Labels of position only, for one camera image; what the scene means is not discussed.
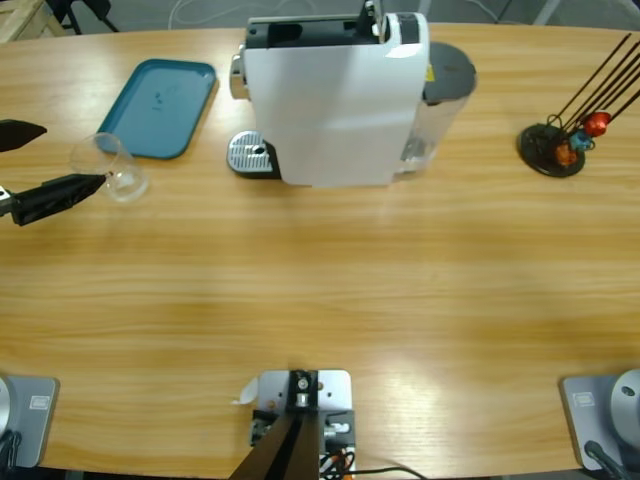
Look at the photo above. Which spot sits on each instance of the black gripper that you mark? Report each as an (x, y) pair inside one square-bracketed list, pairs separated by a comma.
[(5, 202)]

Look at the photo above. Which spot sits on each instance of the clear glass cup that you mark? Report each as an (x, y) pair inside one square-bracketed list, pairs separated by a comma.
[(125, 187)]

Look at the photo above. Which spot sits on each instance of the grey coffee machine lever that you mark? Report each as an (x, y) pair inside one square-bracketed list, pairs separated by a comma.
[(372, 22)]

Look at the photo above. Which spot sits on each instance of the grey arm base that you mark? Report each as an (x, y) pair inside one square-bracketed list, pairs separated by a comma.
[(600, 415), (30, 420)]

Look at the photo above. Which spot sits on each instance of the white capsule coffee machine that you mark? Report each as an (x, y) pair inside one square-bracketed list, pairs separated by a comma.
[(340, 115)]

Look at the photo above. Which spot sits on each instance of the dark orange coffee capsule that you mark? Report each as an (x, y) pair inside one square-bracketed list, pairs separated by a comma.
[(565, 154)]

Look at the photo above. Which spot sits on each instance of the blue coffee capsule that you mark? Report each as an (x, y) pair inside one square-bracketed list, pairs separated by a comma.
[(580, 141)]

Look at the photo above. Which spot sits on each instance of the red coffee capsule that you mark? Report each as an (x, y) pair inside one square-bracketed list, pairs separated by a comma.
[(596, 124)]

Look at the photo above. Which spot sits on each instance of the teal plastic tray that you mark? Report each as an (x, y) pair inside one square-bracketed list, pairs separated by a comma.
[(155, 105)]

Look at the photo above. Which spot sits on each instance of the wooden crate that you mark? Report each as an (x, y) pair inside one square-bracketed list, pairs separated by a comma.
[(20, 17)]

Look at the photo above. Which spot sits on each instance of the black stand legs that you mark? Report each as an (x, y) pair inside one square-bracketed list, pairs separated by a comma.
[(107, 21)]

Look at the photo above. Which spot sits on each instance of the white paper tag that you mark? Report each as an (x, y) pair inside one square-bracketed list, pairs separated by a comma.
[(247, 392)]

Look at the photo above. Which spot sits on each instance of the clear water tank grey lid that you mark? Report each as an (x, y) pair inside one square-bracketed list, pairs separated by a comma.
[(447, 70)]

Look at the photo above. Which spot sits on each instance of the black capsule holder with rods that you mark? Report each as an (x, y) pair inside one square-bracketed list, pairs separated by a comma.
[(542, 150)]

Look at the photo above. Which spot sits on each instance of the white block with dark post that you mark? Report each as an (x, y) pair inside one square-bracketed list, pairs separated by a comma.
[(330, 395)]

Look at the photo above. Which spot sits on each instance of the white frame leg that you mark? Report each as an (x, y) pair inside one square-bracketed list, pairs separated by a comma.
[(550, 12)]

